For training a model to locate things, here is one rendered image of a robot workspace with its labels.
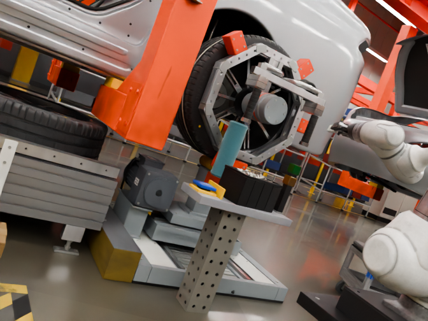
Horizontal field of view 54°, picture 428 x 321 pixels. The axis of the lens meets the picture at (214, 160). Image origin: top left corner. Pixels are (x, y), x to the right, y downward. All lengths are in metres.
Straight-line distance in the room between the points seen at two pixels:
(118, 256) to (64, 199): 0.31
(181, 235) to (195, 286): 0.47
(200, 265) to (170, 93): 0.66
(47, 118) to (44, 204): 0.33
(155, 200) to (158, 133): 0.37
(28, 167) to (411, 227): 1.28
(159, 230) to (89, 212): 0.39
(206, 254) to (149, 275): 0.27
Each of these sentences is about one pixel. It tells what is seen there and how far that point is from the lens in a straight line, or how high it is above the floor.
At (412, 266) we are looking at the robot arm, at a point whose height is 0.54.
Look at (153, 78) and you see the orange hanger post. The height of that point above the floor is 0.77.
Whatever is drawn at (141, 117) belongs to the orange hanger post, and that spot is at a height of 0.62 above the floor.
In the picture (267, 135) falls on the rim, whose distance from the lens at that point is 2.22.
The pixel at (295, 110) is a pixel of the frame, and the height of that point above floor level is 0.91.
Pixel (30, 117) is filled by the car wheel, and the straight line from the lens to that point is 1.75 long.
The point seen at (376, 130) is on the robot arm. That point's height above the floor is 0.88.
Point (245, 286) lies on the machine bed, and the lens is 1.99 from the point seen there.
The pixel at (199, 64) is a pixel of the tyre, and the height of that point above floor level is 0.93.
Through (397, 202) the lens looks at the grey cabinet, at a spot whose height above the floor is 0.52.
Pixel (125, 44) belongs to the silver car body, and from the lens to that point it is 2.13.
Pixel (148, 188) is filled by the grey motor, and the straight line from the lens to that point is 1.87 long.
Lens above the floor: 0.69
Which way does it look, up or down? 5 degrees down
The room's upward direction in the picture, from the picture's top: 21 degrees clockwise
